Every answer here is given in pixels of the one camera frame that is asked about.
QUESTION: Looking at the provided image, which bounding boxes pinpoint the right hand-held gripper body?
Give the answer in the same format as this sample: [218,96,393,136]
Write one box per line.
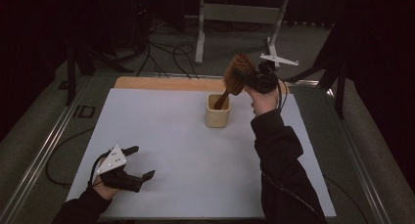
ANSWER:
[243,53,300,95]

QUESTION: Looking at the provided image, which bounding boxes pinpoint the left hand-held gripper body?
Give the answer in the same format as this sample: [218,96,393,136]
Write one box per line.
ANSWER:
[95,145,145,194]

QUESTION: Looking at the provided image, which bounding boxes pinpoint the wooden hairbrush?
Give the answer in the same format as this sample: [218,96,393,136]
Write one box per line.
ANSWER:
[213,53,257,111]

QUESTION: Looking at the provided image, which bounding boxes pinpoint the cream square container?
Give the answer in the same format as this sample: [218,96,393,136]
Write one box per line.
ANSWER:
[205,93,232,129]

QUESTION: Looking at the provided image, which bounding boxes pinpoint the person's right hand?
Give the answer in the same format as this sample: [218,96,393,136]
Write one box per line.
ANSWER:
[245,86,281,117]

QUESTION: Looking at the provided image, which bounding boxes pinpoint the person's left hand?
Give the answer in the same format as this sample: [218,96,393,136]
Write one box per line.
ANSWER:
[93,174,120,201]

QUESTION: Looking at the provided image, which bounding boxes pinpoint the white table mat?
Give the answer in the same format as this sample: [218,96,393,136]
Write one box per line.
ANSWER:
[66,87,338,220]

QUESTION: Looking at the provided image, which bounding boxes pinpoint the grey metal stand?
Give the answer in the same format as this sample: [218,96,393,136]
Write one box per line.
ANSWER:
[194,0,292,68]

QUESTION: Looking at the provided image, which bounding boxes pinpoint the black tripod stand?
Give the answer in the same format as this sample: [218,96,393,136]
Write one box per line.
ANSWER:
[64,42,135,107]
[286,18,348,120]

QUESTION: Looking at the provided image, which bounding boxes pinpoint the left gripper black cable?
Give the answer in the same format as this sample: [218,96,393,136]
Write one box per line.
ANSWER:
[44,127,106,188]

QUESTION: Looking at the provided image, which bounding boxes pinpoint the aluminium floor rail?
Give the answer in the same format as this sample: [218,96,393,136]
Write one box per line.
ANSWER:
[326,86,394,224]
[0,76,93,224]

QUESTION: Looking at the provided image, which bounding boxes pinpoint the black floor cables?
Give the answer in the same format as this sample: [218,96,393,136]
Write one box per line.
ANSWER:
[136,20,201,80]

